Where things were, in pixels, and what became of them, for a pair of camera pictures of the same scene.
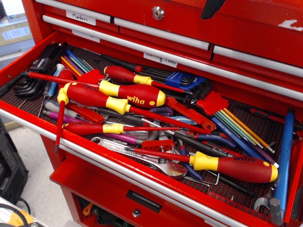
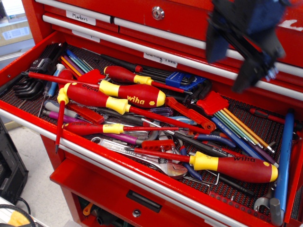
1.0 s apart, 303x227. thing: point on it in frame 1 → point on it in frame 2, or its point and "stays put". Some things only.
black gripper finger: [210, 7] → [255, 21]
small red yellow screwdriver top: [118, 72] stays put
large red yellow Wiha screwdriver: [241, 168] stays put
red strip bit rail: [241, 207] stays put
